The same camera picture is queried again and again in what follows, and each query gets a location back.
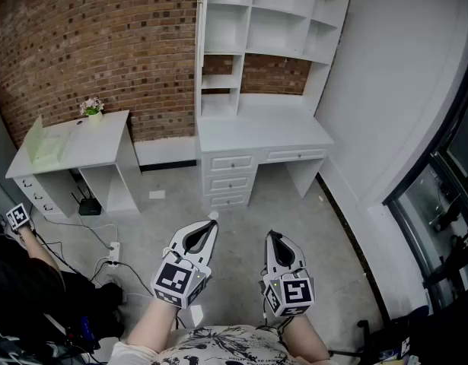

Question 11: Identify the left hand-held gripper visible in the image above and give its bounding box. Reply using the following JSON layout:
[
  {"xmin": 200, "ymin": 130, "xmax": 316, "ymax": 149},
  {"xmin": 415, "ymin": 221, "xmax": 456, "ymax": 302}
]
[{"xmin": 151, "ymin": 219, "xmax": 219, "ymax": 309}]

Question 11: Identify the light green box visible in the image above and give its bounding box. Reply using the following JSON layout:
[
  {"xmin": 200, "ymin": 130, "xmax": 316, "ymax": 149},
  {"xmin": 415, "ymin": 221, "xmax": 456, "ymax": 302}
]
[{"xmin": 25, "ymin": 114, "xmax": 73, "ymax": 165}]

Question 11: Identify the black framed glass door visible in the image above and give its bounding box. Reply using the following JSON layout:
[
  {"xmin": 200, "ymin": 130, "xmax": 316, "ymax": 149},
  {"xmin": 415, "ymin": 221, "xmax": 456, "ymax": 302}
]
[{"xmin": 381, "ymin": 47, "xmax": 468, "ymax": 319}]

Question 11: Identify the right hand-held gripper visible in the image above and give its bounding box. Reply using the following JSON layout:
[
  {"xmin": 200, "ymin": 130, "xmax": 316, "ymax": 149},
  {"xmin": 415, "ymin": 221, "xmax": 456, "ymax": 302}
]
[{"xmin": 260, "ymin": 229, "xmax": 315, "ymax": 318}]

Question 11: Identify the right hand-held gripper black cable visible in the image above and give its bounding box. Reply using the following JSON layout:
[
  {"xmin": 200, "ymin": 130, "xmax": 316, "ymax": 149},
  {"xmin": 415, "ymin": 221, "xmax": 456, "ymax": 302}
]
[{"xmin": 260, "ymin": 306, "xmax": 292, "ymax": 344}]

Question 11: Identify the white floor cable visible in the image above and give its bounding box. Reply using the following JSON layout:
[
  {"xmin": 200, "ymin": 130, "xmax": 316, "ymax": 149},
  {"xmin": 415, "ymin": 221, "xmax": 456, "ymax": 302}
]
[{"xmin": 46, "ymin": 218, "xmax": 119, "ymax": 250}]

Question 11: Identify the person's right forearm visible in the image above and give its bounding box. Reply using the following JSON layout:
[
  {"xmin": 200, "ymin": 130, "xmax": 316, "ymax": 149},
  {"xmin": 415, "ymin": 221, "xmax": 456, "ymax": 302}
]
[{"xmin": 282, "ymin": 313, "xmax": 330, "ymax": 361}]

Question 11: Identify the black electronics pile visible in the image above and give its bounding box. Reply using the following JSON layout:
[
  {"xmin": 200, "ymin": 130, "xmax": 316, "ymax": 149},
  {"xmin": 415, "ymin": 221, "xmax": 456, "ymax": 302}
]
[{"xmin": 0, "ymin": 316, "xmax": 102, "ymax": 365}]

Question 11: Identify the white desk with shelf hutch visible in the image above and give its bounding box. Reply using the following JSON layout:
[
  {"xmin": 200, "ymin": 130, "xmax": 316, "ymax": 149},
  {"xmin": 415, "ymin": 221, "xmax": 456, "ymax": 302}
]
[{"xmin": 194, "ymin": 0, "xmax": 352, "ymax": 120}]

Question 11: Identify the small white side desk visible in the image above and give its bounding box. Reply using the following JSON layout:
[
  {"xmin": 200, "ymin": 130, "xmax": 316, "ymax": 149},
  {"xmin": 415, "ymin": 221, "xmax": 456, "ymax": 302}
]
[{"xmin": 5, "ymin": 109, "xmax": 142, "ymax": 220}]

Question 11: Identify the black router with antennas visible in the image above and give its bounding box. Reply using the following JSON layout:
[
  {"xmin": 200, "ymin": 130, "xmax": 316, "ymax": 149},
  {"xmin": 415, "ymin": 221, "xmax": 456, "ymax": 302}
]
[{"xmin": 70, "ymin": 186, "xmax": 103, "ymax": 217}]

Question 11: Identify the person's left forearm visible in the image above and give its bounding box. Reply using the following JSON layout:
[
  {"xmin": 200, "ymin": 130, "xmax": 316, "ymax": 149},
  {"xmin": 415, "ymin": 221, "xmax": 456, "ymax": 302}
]
[{"xmin": 126, "ymin": 297, "xmax": 178, "ymax": 357}]

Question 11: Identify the person's patterned white shirt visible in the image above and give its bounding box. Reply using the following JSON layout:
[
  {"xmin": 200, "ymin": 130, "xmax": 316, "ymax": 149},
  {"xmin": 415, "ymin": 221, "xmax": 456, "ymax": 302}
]
[{"xmin": 110, "ymin": 324, "xmax": 295, "ymax": 365}]

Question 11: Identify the black floor cable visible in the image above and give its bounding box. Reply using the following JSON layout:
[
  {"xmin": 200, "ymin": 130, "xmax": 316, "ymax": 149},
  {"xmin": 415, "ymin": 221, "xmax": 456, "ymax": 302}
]
[{"xmin": 88, "ymin": 255, "xmax": 155, "ymax": 300}]

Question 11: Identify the pink flower plant pot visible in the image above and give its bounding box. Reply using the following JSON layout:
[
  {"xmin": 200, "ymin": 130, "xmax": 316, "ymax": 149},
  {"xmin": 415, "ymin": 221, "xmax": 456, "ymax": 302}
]
[{"xmin": 79, "ymin": 96, "xmax": 105, "ymax": 128}]

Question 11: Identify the white wall skirting panel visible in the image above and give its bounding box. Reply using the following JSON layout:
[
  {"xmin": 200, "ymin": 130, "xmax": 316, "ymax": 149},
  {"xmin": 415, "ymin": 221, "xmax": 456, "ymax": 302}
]
[{"xmin": 133, "ymin": 138, "xmax": 199, "ymax": 167}]

